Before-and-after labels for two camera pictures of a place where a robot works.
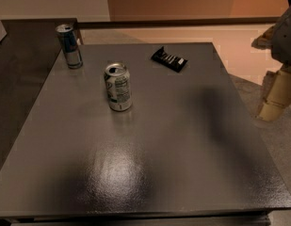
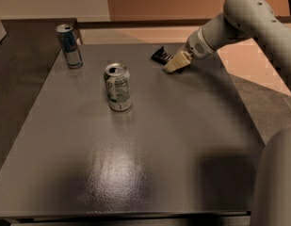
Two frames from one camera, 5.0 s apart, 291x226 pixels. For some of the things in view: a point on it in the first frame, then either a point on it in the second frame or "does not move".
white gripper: (284, 39) → (197, 46)
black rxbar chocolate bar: (174, 62) does not move
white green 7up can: (119, 87) does not move
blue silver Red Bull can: (71, 47) does not move
